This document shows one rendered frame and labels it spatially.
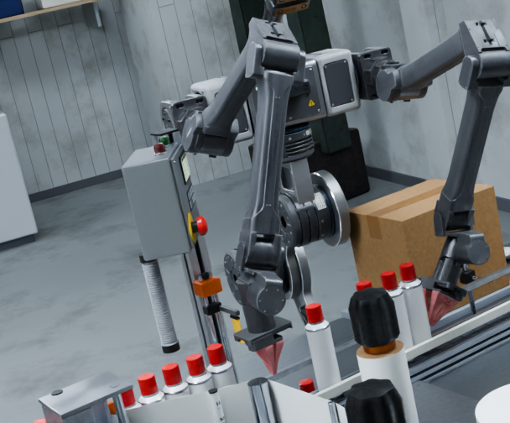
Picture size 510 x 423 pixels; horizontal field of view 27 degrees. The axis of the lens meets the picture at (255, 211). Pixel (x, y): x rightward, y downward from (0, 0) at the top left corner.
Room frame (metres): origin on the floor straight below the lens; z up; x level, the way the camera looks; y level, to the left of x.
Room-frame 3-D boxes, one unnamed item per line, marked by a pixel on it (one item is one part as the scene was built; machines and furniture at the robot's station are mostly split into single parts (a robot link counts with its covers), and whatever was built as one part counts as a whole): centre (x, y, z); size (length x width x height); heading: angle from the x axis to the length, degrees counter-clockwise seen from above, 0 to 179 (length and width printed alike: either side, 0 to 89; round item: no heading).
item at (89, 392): (1.72, 0.36, 1.14); 0.14 x 0.11 x 0.01; 119
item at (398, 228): (2.60, -0.41, 0.99); 0.30 x 0.24 x 0.27; 118
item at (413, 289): (2.20, -0.30, 0.98); 0.05 x 0.05 x 0.20
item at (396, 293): (2.17, -0.25, 0.98); 0.05 x 0.05 x 0.20
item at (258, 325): (1.94, 0.04, 1.13); 0.10 x 0.07 x 0.07; 119
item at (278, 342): (1.94, 0.05, 1.05); 0.07 x 0.07 x 0.09; 29
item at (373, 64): (2.60, -0.39, 1.45); 0.09 x 0.08 x 0.12; 108
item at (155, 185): (2.03, 0.17, 1.38); 0.17 x 0.10 x 0.19; 174
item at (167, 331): (2.02, 0.23, 1.18); 0.04 x 0.04 x 0.21
